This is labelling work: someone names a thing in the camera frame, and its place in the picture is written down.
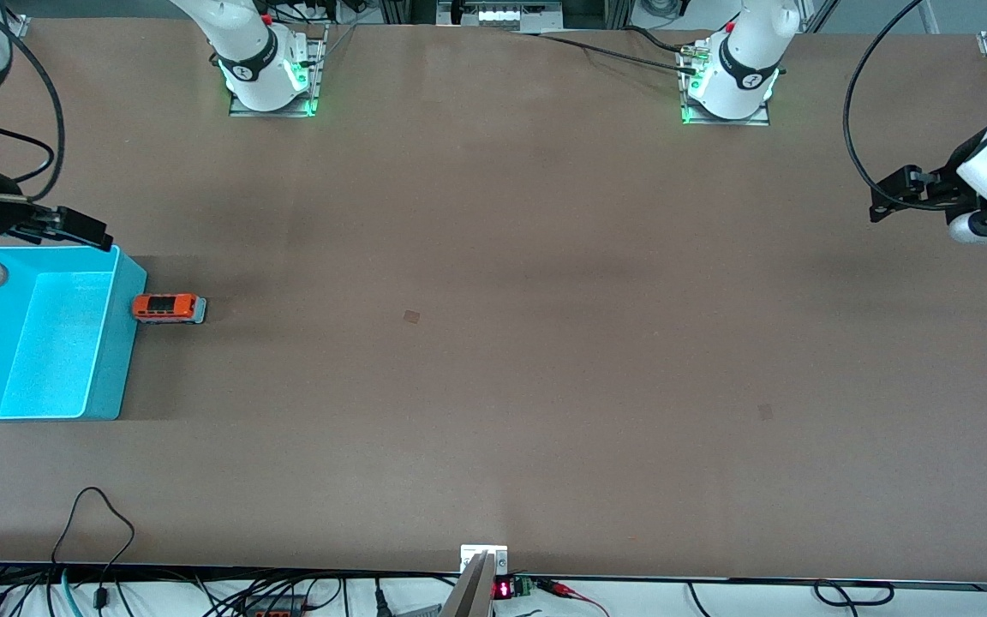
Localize orange toy bus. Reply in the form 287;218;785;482
132;293;207;326

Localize blue plastic box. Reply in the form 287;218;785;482
0;246;149;422

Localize white lit device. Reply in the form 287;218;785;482
438;0;565;33

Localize red black clip leads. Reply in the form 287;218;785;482
535;578;610;617

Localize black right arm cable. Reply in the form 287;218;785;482
0;0;66;207

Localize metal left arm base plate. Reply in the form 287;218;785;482
678;41;773;127

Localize black looped thin cable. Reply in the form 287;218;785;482
50;486;136;609

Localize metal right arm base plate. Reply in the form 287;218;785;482
228;24;327;118

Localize black cable across table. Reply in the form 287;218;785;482
511;26;704;78

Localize black coiled cable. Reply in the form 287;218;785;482
813;580;895;608

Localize white table edge bracket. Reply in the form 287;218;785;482
460;544;509;575

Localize grey metal mount bar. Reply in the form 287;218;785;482
440;551;495;617

